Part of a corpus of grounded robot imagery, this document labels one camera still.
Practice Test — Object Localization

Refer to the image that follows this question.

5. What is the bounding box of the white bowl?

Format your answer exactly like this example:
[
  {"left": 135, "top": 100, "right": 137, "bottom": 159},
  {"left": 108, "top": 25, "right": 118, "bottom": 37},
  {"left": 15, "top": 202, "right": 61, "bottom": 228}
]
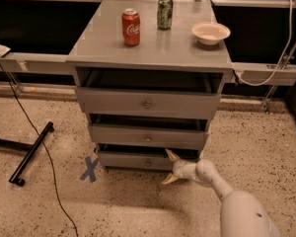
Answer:
[{"left": 191, "top": 22, "right": 231, "bottom": 45}]

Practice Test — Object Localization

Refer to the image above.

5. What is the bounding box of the grey bottom drawer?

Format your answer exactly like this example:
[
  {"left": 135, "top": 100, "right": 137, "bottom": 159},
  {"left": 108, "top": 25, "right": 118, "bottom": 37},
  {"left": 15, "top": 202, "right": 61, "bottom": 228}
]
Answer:
[{"left": 95, "top": 143, "right": 200, "bottom": 171}]

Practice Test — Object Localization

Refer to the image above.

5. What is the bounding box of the grey metal rail frame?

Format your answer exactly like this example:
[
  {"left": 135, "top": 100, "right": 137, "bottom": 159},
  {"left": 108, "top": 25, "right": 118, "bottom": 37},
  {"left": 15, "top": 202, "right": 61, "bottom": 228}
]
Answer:
[{"left": 0, "top": 0, "right": 296, "bottom": 86}]

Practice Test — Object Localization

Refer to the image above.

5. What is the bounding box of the grey middle drawer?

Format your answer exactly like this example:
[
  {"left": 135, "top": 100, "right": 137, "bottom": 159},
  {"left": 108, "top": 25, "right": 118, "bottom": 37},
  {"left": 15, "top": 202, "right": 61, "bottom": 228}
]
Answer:
[{"left": 88, "top": 115, "right": 209, "bottom": 150}]

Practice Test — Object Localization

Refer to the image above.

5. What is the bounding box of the red cola can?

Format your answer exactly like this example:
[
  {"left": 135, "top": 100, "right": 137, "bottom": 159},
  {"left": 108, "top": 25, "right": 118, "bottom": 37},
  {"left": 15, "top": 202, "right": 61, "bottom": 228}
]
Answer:
[{"left": 121, "top": 8, "right": 140, "bottom": 46}]

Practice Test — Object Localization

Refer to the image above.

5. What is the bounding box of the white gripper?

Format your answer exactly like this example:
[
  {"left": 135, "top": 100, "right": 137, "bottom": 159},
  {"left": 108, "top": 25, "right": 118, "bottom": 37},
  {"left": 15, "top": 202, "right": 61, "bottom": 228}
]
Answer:
[{"left": 162, "top": 148, "right": 198, "bottom": 185}]

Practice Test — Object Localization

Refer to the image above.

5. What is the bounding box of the green soda can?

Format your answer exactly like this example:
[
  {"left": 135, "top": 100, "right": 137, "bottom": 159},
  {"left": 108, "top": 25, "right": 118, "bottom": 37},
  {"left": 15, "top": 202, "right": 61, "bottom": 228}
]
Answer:
[{"left": 157, "top": 0, "right": 174, "bottom": 30}]

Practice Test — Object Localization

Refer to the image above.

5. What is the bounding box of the grey top drawer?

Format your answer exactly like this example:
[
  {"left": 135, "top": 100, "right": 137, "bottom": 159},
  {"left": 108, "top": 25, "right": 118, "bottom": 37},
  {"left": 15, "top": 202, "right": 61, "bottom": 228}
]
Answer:
[{"left": 76, "top": 69, "right": 220, "bottom": 119}]

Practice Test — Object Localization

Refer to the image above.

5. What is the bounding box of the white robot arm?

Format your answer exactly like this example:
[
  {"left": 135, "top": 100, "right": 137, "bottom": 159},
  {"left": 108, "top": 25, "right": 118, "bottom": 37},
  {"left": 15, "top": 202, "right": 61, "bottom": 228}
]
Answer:
[{"left": 162, "top": 149, "right": 280, "bottom": 237}]

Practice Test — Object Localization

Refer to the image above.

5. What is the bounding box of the grey drawer cabinet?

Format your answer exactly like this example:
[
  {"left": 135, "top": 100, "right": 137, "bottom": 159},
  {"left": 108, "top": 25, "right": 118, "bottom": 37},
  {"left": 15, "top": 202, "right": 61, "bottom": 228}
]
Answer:
[{"left": 67, "top": 0, "right": 233, "bottom": 171}]

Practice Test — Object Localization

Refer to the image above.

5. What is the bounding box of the grey drawer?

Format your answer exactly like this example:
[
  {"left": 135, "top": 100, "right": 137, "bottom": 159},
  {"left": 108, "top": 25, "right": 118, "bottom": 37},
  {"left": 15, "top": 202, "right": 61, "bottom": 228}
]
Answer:
[
  {"left": 95, "top": 143, "right": 200, "bottom": 171},
  {"left": 88, "top": 115, "right": 209, "bottom": 150},
  {"left": 76, "top": 69, "right": 220, "bottom": 119}
]

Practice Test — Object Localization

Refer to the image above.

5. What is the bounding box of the white cable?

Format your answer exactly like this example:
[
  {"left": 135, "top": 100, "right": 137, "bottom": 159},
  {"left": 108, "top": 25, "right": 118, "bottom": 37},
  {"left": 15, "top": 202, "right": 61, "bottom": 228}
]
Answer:
[{"left": 234, "top": 0, "right": 294, "bottom": 87}]

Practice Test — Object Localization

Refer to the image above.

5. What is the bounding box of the black floor cable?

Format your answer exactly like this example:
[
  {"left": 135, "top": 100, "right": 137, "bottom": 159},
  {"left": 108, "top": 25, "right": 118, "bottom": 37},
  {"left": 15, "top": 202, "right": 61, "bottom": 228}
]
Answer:
[{"left": 0, "top": 46, "right": 79, "bottom": 237}]

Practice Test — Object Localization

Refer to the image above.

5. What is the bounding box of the blue tape cross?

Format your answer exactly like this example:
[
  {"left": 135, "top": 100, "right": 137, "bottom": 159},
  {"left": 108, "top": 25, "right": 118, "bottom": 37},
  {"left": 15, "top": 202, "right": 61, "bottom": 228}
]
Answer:
[{"left": 80, "top": 157, "right": 99, "bottom": 183}]

